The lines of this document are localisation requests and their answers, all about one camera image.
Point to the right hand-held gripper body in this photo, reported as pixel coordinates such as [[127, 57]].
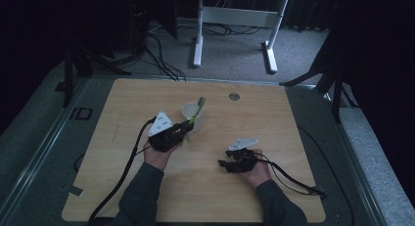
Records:
[[244, 160]]

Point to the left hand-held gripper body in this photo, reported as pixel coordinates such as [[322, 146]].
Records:
[[164, 138]]

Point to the white cup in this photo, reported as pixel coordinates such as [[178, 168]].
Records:
[[189, 112]]

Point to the green toothbrush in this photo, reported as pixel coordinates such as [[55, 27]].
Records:
[[197, 110]]

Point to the person's right hand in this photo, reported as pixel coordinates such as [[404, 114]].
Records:
[[259, 175]]

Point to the person's left hand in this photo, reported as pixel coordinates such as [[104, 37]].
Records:
[[158, 159]]

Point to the grey tape strip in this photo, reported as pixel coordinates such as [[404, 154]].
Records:
[[74, 190]]

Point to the black metal stand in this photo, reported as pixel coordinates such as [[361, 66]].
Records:
[[68, 79], [336, 99]]

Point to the black computer tower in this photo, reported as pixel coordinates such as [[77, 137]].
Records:
[[139, 17]]

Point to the metal floor rail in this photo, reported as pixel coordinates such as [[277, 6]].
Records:
[[42, 147], [355, 173]]

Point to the white desk frame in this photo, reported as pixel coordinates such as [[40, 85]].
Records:
[[238, 16]]

